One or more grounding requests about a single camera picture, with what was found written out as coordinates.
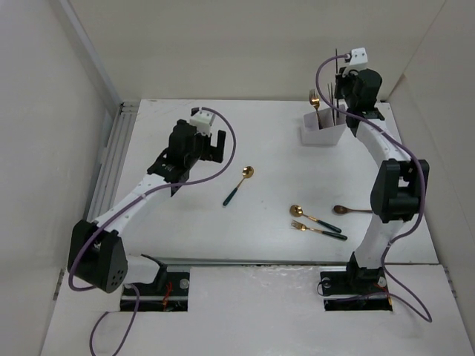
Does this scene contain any silver chopstick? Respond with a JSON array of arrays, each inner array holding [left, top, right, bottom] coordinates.
[[327, 82, 334, 115]]

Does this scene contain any gold fork green handle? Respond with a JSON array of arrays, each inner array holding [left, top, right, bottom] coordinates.
[[309, 89, 322, 129], [291, 220, 348, 241]]

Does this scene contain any gold spoon green handle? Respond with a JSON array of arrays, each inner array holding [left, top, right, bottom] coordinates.
[[222, 166, 255, 207], [289, 205, 342, 234]]

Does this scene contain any black chopstick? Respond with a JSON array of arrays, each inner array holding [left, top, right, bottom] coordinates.
[[332, 48, 339, 125]]

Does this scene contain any brown wooden spoon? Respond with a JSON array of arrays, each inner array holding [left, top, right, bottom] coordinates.
[[332, 205, 372, 215]]

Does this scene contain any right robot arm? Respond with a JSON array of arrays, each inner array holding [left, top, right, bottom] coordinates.
[[321, 67, 429, 295]]

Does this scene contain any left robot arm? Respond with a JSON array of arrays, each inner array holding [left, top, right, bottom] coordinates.
[[68, 108, 226, 294]]

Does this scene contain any white three-slot utensil container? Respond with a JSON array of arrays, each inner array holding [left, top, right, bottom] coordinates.
[[300, 107, 347, 146]]

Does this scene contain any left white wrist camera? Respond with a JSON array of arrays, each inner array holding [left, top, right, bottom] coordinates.
[[189, 108, 216, 137]]

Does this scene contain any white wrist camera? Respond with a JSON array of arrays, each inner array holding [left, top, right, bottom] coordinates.
[[339, 47, 368, 77], [189, 108, 216, 137]]

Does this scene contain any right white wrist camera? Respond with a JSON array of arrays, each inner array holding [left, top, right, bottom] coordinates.
[[339, 47, 368, 77]]

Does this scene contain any aluminium rail frame left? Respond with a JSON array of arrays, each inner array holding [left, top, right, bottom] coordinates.
[[79, 102, 139, 225]]

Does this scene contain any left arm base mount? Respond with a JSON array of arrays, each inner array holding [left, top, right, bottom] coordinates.
[[135, 266, 191, 312]]

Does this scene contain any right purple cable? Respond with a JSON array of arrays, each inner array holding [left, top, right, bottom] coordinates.
[[315, 53, 433, 323]]

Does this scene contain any purple cable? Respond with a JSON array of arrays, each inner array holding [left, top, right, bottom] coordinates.
[[68, 106, 238, 354], [315, 53, 433, 323]]

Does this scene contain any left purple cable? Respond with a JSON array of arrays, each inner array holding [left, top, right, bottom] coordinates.
[[68, 106, 238, 354]]

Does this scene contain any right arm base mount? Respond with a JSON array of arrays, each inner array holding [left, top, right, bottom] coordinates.
[[320, 269, 393, 312]]

